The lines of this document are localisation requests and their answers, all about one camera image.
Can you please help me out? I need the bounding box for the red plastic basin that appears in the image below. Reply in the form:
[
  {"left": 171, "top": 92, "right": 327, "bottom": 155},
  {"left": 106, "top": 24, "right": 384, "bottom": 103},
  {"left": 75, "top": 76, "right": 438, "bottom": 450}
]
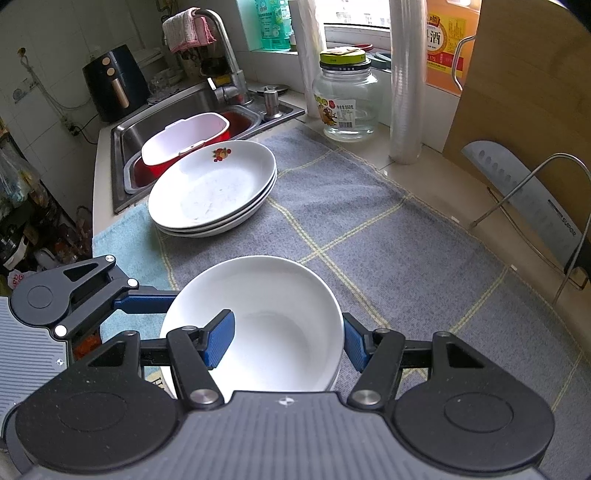
[{"left": 124, "top": 108, "right": 262, "bottom": 195}]

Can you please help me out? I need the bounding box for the glass jar with green lid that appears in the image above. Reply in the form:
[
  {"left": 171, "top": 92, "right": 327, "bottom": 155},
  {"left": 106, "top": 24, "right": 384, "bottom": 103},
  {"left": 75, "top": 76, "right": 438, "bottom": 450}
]
[{"left": 312, "top": 46, "right": 380, "bottom": 144}]

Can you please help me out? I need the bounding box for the large orange oil bottle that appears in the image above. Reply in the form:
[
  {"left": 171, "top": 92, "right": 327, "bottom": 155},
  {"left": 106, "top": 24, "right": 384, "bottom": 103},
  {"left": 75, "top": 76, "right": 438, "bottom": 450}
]
[{"left": 424, "top": 0, "right": 483, "bottom": 97}]

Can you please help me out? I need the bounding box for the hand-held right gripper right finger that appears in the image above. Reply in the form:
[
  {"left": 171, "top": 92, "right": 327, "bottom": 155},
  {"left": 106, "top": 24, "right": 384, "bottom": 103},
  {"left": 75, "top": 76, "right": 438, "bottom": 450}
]
[{"left": 342, "top": 313, "right": 497, "bottom": 411}]

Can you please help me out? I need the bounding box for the pink cloth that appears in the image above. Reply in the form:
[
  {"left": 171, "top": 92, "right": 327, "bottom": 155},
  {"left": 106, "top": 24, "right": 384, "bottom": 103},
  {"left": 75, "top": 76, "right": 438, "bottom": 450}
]
[{"left": 161, "top": 8, "right": 217, "bottom": 52}]

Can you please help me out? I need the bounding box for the steel cleaver knife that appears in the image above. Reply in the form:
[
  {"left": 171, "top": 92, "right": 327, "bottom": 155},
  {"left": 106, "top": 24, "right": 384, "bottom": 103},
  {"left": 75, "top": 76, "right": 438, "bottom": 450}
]
[{"left": 461, "top": 141, "right": 583, "bottom": 275}]

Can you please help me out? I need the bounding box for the wooden cutting board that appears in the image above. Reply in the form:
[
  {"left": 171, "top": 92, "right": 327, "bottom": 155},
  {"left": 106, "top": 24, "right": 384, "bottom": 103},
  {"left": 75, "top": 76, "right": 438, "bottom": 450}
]
[{"left": 442, "top": 0, "right": 591, "bottom": 217}]

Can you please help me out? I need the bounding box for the white colander basket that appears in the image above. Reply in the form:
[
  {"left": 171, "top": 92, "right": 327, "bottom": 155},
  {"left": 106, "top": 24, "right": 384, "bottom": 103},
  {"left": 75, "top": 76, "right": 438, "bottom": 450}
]
[{"left": 141, "top": 112, "right": 230, "bottom": 167}]

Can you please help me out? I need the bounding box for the white plate with fruit print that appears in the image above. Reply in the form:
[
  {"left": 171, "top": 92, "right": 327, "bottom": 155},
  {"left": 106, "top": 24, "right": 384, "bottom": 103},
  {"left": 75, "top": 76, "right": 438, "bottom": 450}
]
[
  {"left": 154, "top": 180, "right": 278, "bottom": 238},
  {"left": 150, "top": 171, "right": 279, "bottom": 234},
  {"left": 148, "top": 140, "right": 277, "bottom": 228}
]

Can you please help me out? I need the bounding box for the white bowl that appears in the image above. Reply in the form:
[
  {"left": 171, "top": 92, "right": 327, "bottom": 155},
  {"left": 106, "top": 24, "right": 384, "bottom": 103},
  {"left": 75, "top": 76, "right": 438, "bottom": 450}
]
[
  {"left": 159, "top": 256, "right": 345, "bottom": 393},
  {"left": 161, "top": 351, "right": 343, "bottom": 398}
]

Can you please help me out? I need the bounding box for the green detergent bottle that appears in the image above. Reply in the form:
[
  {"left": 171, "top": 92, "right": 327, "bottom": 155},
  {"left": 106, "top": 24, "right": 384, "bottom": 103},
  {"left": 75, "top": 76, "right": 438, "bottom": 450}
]
[{"left": 255, "top": 0, "right": 294, "bottom": 51}]

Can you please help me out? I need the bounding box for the light blue towel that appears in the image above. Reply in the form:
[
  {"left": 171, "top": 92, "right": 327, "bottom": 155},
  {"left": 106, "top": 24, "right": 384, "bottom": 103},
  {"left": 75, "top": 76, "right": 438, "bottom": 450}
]
[{"left": 92, "top": 200, "right": 178, "bottom": 296}]

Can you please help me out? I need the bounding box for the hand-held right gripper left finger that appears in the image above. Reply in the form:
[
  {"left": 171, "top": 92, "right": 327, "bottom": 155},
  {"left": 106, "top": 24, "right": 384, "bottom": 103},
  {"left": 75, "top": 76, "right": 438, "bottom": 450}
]
[{"left": 88, "top": 309, "right": 236, "bottom": 411}]

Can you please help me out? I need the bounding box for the black air fryer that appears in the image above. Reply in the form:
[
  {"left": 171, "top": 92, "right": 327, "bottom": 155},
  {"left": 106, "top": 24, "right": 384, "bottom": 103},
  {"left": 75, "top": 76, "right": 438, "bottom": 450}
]
[{"left": 82, "top": 45, "right": 149, "bottom": 123}]

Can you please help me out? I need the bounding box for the stainless steel sink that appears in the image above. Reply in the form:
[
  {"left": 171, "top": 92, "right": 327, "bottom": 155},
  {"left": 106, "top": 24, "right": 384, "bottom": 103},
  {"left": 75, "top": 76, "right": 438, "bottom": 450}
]
[{"left": 111, "top": 80, "right": 306, "bottom": 214}]

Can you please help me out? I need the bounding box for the metal wire rack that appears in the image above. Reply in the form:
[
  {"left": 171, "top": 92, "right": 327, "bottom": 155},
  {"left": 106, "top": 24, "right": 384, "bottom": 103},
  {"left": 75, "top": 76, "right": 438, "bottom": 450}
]
[{"left": 468, "top": 154, "right": 591, "bottom": 305}]

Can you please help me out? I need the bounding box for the grey checked mat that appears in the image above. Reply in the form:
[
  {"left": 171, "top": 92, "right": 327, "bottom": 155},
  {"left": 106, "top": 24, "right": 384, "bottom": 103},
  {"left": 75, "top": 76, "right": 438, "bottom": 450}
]
[{"left": 157, "top": 124, "right": 583, "bottom": 416}]

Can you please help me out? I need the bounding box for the clear plastic bag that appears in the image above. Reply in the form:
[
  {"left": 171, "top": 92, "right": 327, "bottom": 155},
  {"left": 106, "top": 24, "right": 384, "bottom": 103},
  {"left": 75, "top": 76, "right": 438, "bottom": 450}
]
[{"left": 0, "top": 143, "right": 42, "bottom": 208}]

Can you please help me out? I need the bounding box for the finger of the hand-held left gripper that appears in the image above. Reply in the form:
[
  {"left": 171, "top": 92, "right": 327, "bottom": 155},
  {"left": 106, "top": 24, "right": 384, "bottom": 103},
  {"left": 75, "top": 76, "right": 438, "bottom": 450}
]
[{"left": 54, "top": 255, "right": 179, "bottom": 339}]

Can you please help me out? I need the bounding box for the steel faucet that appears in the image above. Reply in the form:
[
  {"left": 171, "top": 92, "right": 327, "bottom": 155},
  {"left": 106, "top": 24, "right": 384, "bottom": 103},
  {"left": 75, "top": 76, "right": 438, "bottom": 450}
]
[{"left": 194, "top": 8, "right": 252, "bottom": 107}]

